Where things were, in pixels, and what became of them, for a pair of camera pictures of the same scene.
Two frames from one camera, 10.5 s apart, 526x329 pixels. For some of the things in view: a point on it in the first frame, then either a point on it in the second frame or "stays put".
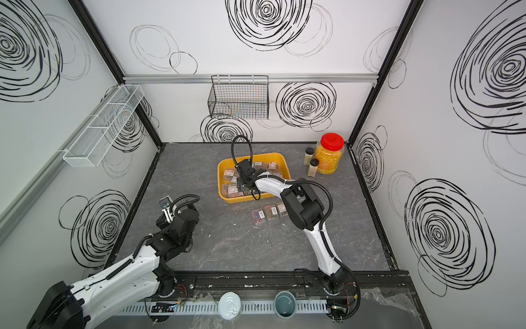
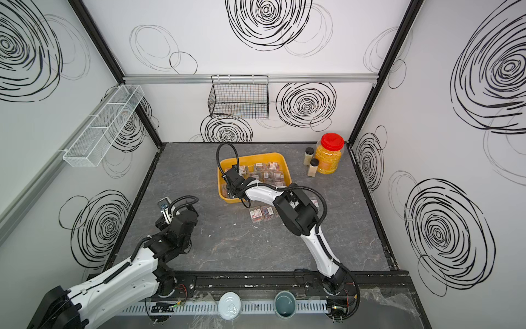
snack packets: (259, 216) stays put
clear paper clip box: (271, 212) stays put
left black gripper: (193, 210) stays put
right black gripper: (242, 185) -> (230, 192)
